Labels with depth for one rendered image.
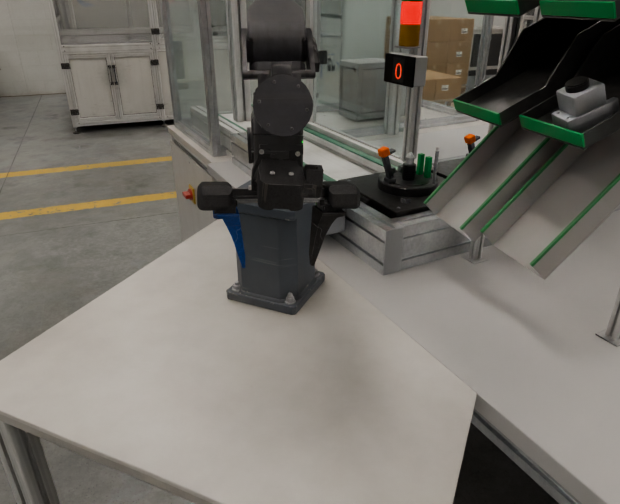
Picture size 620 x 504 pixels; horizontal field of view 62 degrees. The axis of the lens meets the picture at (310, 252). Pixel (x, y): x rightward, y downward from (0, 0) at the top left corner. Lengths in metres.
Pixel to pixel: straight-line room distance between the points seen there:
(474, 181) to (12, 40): 8.39
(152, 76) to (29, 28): 3.13
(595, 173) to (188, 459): 0.74
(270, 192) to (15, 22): 8.57
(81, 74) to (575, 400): 5.86
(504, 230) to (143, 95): 5.60
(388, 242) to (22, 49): 8.30
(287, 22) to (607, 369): 0.69
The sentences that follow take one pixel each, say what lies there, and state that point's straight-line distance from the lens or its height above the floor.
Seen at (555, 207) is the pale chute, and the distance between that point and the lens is 0.94.
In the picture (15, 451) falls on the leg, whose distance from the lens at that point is 0.97.
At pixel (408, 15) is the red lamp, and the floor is 1.33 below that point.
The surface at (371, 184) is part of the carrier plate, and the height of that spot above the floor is 0.97.
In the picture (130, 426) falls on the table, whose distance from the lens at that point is 0.77.
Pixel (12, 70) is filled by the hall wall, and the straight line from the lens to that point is 9.10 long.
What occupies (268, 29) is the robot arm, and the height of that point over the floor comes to 1.34.
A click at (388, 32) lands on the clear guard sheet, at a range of 1.53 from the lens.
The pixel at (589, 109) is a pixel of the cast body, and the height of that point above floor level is 1.24.
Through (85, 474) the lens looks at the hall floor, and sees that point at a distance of 1.94.
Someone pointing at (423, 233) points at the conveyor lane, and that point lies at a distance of 1.10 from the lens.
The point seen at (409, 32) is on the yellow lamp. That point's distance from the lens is 1.38.
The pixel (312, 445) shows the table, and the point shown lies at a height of 0.86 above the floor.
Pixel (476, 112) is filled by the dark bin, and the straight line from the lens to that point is 0.94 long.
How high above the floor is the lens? 1.38
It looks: 27 degrees down
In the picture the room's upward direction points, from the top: straight up
